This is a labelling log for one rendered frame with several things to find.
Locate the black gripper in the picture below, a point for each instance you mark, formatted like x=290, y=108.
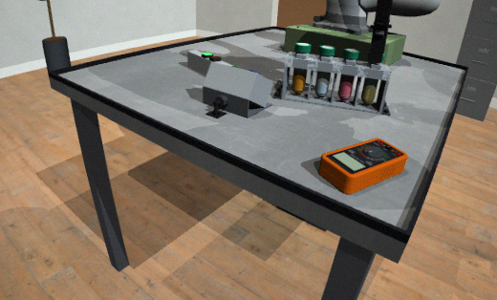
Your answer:
x=379, y=31

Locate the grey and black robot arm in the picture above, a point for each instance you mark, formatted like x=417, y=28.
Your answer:
x=351, y=15

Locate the orange digital multimeter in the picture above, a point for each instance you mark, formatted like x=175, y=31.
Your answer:
x=361, y=165

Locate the black table edge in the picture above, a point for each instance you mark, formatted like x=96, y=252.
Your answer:
x=296, y=188

